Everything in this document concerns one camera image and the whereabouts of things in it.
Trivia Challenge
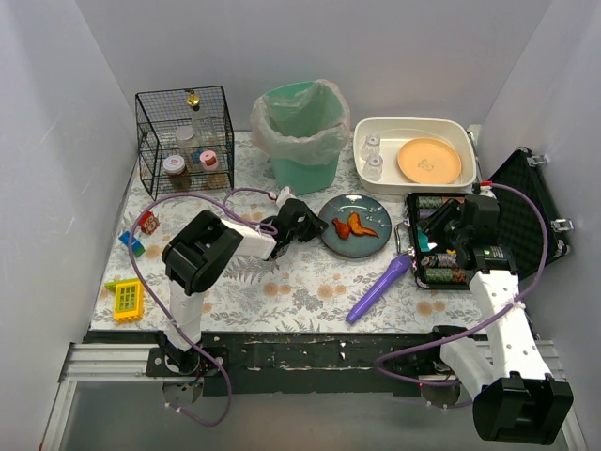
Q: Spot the white rectangular basin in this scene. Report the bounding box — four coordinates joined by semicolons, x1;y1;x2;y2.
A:
353;117;477;194

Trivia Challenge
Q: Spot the brown jar white lid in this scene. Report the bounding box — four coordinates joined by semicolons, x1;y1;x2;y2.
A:
162;154;192;192

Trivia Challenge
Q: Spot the blue toy brick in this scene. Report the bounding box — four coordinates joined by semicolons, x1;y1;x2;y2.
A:
118;231;138;248

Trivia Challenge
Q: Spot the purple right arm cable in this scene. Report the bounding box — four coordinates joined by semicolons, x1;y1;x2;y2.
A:
374;182;549;409

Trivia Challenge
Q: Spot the pink bin liner bag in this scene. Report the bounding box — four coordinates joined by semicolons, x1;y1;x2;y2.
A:
250;79;351;165

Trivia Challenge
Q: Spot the clear cup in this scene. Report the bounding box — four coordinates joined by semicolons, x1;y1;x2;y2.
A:
362;154;383;181
360;134;380;160

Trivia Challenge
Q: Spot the floral table mat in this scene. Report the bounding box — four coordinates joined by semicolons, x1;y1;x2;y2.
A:
90;132;481;334

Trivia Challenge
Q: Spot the yellow plastic plate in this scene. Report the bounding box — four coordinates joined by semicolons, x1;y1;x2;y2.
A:
397;138;462;185

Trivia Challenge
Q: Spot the orange chicken wing right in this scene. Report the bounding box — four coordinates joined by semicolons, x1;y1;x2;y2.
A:
347;212;379;238

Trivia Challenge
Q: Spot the yellow toy brick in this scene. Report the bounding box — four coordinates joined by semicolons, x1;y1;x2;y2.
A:
104;278;144;323

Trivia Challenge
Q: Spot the purple toy microphone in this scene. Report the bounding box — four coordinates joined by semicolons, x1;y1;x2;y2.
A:
346;255;411;324

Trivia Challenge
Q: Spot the green toy brick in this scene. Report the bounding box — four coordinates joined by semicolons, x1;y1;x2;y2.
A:
131;241;146;258

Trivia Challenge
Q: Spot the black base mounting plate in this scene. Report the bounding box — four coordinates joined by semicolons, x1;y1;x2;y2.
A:
84;331;467;404

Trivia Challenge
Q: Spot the green trash bin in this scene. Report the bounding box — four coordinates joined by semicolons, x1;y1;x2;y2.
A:
262;81;343;197

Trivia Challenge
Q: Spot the red owl toy block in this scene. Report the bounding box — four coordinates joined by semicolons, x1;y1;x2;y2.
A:
138;210;160;235

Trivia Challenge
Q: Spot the clear jar blue label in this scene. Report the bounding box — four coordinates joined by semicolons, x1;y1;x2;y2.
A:
175;125;202;165

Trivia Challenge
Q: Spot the green blue chip stack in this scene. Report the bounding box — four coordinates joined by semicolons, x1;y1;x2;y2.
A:
417;196;445;209

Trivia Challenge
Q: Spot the orange chicken wing left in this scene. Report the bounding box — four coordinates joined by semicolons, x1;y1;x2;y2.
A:
331;218;352;240

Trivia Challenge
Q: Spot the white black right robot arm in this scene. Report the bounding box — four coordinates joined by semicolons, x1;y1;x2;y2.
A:
420;194;574;445

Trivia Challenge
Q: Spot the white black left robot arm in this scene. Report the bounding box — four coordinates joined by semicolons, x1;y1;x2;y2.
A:
160;187;328;375

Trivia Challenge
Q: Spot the black wire cage rack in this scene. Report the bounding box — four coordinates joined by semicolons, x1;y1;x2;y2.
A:
135;86;235;199

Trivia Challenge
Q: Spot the glass bottle gold cap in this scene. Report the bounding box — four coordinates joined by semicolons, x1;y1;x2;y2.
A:
187;89;218;146

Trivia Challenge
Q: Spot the black poker chip case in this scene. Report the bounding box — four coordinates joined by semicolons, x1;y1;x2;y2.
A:
405;148;573;289

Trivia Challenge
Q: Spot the blue glazed ceramic plate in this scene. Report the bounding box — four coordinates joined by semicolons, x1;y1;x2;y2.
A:
319;194;393;258

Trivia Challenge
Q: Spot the orange chicken wing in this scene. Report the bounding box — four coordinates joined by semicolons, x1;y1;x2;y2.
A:
331;218;352;240
347;212;379;238

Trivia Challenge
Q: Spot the pink lid spice jar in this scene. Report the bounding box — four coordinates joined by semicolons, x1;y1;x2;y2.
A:
199;150;228;189

